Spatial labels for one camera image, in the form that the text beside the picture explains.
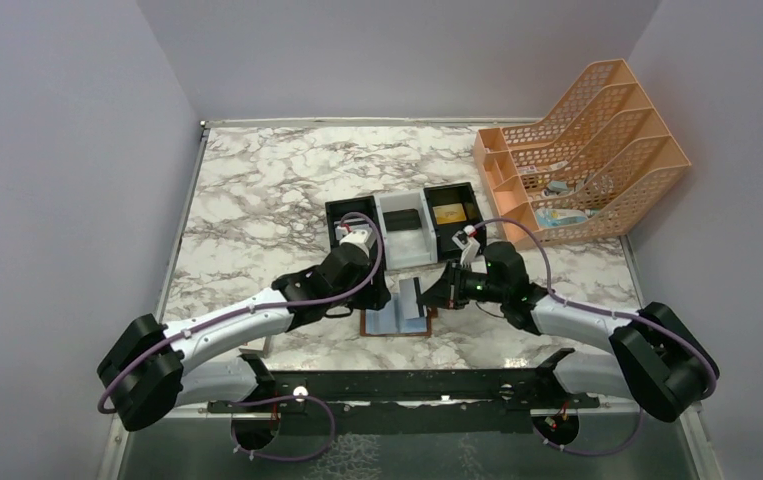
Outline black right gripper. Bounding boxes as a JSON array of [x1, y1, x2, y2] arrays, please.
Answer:
[[417, 258, 507, 309]]

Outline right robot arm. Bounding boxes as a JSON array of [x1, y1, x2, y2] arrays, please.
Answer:
[[419, 242, 719, 422]]

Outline black VIP card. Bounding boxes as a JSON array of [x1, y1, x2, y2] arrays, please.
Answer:
[[383, 209, 422, 232]]

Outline black and white card tray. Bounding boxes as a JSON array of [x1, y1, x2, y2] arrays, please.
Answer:
[[325, 182, 483, 270]]

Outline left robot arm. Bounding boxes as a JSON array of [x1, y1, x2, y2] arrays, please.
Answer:
[[97, 243, 386, 432]]

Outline peach plastic desk organizer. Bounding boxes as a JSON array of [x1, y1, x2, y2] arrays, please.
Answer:
[[472, 59, 691, 249]]

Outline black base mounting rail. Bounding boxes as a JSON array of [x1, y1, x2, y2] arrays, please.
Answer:
[[191, 367, 600, 436]]

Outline gold card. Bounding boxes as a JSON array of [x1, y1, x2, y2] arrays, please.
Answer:
[[432, 203, 468, 225]]

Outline brown leather card holder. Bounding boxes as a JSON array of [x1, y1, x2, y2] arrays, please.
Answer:
[[360, 294, 438, 337]]

